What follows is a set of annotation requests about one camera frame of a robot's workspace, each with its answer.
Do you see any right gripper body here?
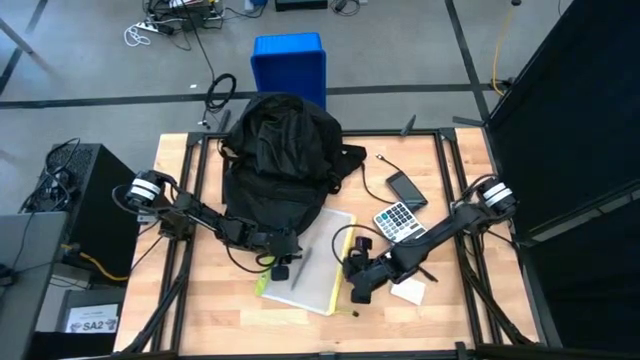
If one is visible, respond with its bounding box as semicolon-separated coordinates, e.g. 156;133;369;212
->
342;254;396;305

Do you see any grey metal bar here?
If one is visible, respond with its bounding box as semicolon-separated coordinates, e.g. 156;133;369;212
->
0;18;35;55

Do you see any black cable bundle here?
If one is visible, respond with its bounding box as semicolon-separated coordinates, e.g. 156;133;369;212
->
19;138;84;214

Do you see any black metal table frame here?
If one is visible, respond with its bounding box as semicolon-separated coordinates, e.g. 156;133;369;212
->
114;109;551;360

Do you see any dark fabric partition screen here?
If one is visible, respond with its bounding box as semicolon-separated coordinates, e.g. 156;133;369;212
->
487;0;640;360

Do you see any black coiled cable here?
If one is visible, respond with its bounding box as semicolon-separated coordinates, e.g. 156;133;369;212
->
202;73;238;126

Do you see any black left camera cable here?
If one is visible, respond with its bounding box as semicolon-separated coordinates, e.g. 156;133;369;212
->
224;244;274;275

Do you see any grey pen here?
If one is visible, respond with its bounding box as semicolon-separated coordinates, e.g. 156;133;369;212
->
291;247;314;291

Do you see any white coiled cable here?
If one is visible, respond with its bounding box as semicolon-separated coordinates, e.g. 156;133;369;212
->
123;24;152;48

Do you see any grey desk calculator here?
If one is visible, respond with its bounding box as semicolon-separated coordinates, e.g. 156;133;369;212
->
372;201;429;244

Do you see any pale pink note pad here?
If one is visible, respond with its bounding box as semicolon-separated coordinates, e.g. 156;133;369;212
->
389;277;428;306

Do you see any black adapter and cable cluster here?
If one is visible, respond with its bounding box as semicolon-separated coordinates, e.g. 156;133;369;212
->
144;0;226;32

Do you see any grey metal crossbar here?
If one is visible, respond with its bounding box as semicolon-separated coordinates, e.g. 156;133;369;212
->
519;182;640;247

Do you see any black flat device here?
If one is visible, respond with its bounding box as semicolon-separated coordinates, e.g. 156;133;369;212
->
274;0;329;12

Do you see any black backpack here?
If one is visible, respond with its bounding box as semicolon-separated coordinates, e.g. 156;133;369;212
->
219;92;368;236

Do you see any black charger cable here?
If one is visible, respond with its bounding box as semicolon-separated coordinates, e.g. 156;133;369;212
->
360;153;404;205

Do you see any black right camera cable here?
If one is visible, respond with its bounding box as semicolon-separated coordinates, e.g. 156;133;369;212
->
332;223;396;266

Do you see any short yellow cable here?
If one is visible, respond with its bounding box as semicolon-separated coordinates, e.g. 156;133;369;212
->
62;243;130;282

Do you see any blue plastic bin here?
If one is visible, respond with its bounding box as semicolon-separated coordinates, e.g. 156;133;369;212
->
250;32;328;111

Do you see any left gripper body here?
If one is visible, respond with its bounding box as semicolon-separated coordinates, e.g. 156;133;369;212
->
255;227;301;265

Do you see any long yellow cable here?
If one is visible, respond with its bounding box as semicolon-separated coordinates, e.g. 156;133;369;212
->
492;4;516;96

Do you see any black box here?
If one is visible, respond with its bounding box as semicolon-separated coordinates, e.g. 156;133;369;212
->
54;288;126;360

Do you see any white mesh pouch yellow zipper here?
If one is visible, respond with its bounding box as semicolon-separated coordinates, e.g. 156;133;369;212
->
255;207;360;318

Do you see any white SA2 label sheet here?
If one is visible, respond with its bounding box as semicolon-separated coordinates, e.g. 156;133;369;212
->
64;303;121;335

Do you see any black camera cable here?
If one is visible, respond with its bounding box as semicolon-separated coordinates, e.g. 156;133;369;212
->
224;244;274;275
332;223;396;266

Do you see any black computer tower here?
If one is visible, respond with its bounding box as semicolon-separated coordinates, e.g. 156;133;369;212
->
37;143;150;281

